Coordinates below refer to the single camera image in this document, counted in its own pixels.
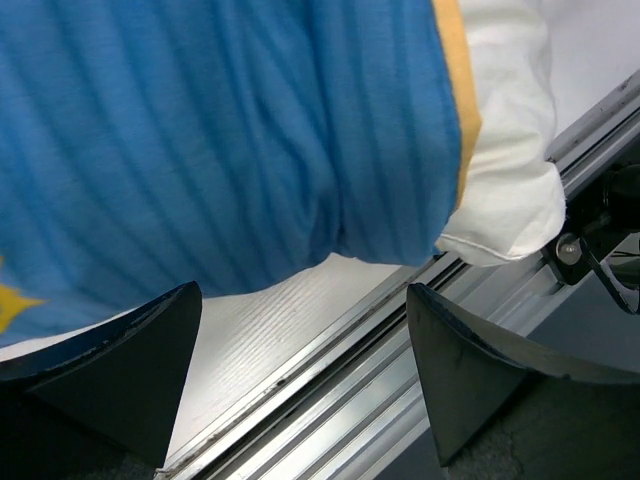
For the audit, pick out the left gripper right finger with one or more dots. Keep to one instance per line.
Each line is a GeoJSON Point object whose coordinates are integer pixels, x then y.
{"type": "Point", "coordinates": [498, 400]}

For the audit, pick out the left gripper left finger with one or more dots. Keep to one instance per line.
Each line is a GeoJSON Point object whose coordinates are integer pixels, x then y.
{"type": "Point", "coordinates": [101, 404]}

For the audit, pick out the white pillow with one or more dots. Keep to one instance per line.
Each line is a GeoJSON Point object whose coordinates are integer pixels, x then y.
{"type": "Point", "coordinates": [511, 199]}

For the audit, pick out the blue Pikachu pillowcase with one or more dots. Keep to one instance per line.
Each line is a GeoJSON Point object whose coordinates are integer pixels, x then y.
{"type": "Point", "coordinates": [147, 144]}

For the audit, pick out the aluminium frame rail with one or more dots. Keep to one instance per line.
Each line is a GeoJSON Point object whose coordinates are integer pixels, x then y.
{"type": "Point", "coordinates": [350, 401]}

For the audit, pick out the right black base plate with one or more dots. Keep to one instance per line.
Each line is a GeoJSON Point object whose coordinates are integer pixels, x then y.
{"type": "Point", "coordinates": [599, 218]}

